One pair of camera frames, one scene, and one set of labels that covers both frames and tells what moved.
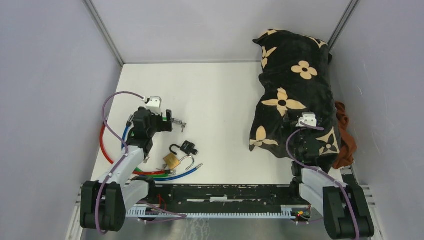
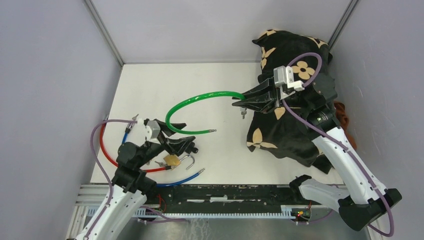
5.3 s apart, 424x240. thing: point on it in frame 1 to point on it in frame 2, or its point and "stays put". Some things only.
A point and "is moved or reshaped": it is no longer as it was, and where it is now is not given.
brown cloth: [348, 146] stays put
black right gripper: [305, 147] to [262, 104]
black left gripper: [164, 126] to [170, 144]
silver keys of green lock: [179, 122] is moved or reshaped
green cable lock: [138, 171] to [236, 94]
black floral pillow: [295, 84] stays put
